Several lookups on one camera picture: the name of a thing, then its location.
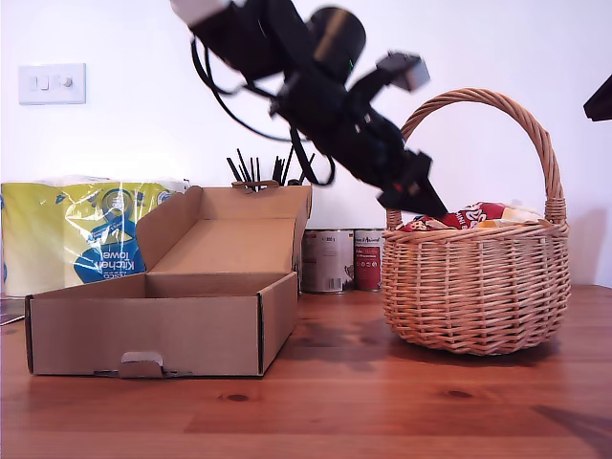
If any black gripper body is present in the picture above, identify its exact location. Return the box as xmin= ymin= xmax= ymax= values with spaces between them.
xmin=329 ymin=107 xmax=433 ymax=209

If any red Maltesers bag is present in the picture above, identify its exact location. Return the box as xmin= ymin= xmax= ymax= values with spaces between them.
xmin=399 ymin=201 xmax=546 ymax=232

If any open brown cardboard box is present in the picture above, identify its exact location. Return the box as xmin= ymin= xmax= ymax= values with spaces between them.
xmin=24 ymin=180 xmax=315 ymax=379

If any red label tin can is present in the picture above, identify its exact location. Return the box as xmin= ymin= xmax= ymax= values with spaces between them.
xmin=353 ymin=228 xmax=385 ymax=293

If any white label tin can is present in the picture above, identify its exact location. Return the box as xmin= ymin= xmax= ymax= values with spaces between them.
xmin=300 ymin=229 xmax=355 ymax=295

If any Tesco kitchen towel pack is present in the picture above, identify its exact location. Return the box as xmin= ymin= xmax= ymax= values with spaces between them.
xmin=0 ymin=174 xmax=192 ymax=297

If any printed black grey flyer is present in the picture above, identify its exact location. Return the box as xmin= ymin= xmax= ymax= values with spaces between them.
xmin=0 ymin=298 xmax=28 ymax=326

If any thick black cable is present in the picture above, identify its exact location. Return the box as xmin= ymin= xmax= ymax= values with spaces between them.
xmin=289 ymin=128 xmax=336 ymax=186

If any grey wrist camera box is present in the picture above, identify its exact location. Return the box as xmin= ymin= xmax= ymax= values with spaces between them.
xmin=348 ymin=51 xmax=430 ymax=104

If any woven wicker basket with handle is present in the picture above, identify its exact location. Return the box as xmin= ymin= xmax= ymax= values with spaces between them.
xmin=381 ymin=88 xmax=573 ymax=356

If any thin black cable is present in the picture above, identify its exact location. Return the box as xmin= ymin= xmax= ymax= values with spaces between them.
xmin=190 ymin=37 xmax=312 ymax=144

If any white wall light switch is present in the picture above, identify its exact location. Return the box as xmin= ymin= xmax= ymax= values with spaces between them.
xmin=17 ymin=63 xmax=87 ymax=106

